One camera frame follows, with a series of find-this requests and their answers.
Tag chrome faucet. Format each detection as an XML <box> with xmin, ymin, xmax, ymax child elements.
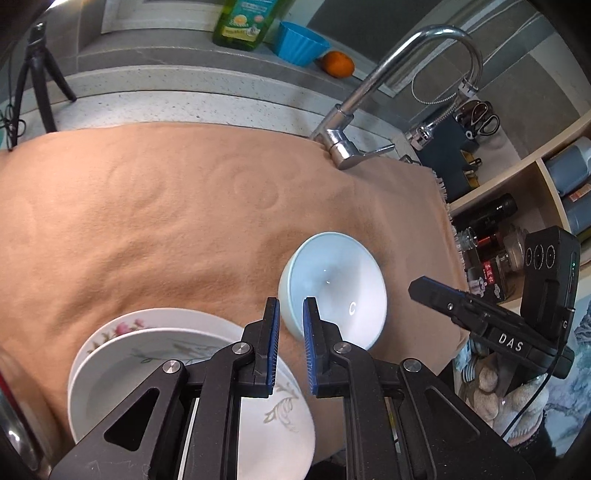
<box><xmin>309</xmin><ymin>25</ymin><xmax>484</xmax><ymax>171</ymax></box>

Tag person's right hand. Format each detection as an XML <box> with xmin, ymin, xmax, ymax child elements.
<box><xmin>475</xmin><ymin>357</ymin><xmax>550</xmax><ymax>444</ymax></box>

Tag clear glass jar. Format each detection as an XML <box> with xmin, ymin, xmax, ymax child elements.
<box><xmin>501</xmin><ymin>226</ymin><xmax>530</xmax><ymax>269</ymax></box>

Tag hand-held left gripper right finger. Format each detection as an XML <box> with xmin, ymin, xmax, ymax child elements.
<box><xmin>302</xmin><ymin>296</ymin><xmax>536</xmax><ymax>480</ymax></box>

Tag black scissors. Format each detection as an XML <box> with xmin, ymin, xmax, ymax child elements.
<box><xmin>455</xmin><ymin>100</ymin><xmax>501</xmax><ymax>139</ymax></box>

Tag chrome sprayer hose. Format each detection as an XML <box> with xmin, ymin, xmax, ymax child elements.
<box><xmin>404</xmin><ymin>69</ymin><xmax>481</xmax><ymax>151</ymax></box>

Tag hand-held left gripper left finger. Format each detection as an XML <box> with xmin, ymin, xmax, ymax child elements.
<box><xmin>48</xmin><ymin>296</ymin><xmax>281</xmax><ymax>480</ymax></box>

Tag dark glass bottle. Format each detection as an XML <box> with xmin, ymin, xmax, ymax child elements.
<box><xmin>455</xmin><ymin>194</ymin><xmax>518</xmax><ymax>241</ymax></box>

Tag brown cloth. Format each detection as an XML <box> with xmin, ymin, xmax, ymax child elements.
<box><xmin>0</xmin><ymin>121</ymin><xmax>467</xmax><ymax>462</ymax></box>

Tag pink floral deep plate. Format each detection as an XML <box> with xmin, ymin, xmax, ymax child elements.
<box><xmin>76</xmin><ymin>308</ymin><xmax>245</xmax><ymax>370</ymax></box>

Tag black cables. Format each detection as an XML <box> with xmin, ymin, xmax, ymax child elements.
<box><xmin>0</xmin><ymin>99</ymin><xmax>26</xmax><ymax>151</ymax></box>

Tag large steel bowl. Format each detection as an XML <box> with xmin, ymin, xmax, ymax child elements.
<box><xmin>0</xmin><ymin>351</ymin><xmax>51</xmax><ymax>480</ymax></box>

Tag blue white printed cloth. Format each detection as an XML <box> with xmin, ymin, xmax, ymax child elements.
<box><xmin>452</xmin><ymin>305</ymin><xmax>591</xmax><ymax>462</ymax></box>

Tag wooden shelf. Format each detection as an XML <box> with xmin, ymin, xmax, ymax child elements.
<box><xmin>445</xmin><ymin>111</ymin><xmax>591</xmax><ymax>315</ymax></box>

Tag dark blue knife block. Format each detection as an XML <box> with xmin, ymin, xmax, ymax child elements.
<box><xmin>418</xmin><ymin>117</ymin><xmax>483</xmax><ymax>201</ymax></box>

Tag light blue bowl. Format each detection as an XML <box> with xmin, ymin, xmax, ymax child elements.
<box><xmin>277</xmin><ymin>232</ymin><xmax>389</xmax><ymax>352</ymax></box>

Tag green dish soap bottle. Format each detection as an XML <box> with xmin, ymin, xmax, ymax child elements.
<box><xmin>212</xmin><ymin>0</ymin><xmax>294</xmax><ymax>51</ymax></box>

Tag red label bottle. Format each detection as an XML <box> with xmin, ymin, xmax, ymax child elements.
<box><xmin>466</xmin><ymin>244</ymin><xmax>509</xmax><ymax>302</ymax></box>

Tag grey blue container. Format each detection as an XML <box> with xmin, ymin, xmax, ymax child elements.
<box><xmin>547</xmin><ymin>137</ymin><xmax>591</xmax><ymax>195</ymax></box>
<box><xmin>561</xmin><ymin>185</ymin><xmax>591</xmax><ymax>237</ymax></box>

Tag white plate grey leaf print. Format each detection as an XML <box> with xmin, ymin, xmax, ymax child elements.
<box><xmin>67</xmin><ymin>329</ymin><xmax>317</xmax><ymax>480</ymax></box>

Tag blue ribbed cup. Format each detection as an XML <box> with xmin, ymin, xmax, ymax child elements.
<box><xmin>276</xmin><ymin>21</ymin><xmax>331</xmax><ymax>66</ymax></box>

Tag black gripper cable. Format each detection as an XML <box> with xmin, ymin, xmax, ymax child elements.
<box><xmin>501</xmin><ymin>344</ymin><xmax>566</xmax><ymax>439</ymax></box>

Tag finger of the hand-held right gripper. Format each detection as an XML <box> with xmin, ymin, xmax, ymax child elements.
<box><xmin>409</xmin><ymin>276</ymin><xmax>493</xmax><ymax>331</ymax></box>

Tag orange fruit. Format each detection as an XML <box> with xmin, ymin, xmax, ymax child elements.
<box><xmin>322</xmin><ymin>51</ymin><xmax>355</xmax><ymax>78</ymax></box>

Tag black tripod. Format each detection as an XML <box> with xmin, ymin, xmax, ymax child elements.
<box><xmin>14</xmin><ymin>23</ymin><xmax>78</xmax><ymax>134</ymax></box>

